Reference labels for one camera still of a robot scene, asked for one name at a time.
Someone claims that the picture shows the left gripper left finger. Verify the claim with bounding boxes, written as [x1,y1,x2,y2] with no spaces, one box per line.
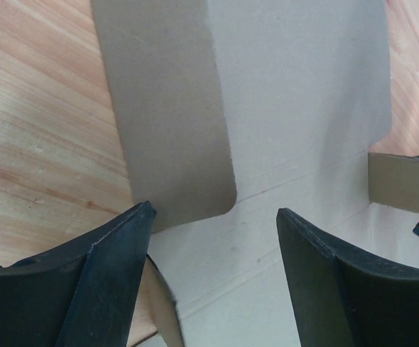
[0,202,156,346]

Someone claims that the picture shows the brown cardboard box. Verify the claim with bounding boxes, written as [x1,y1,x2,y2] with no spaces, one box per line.
[91,1,419,346]

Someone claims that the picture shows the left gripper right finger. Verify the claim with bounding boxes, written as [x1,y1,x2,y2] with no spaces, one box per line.
[277,208,419,346]

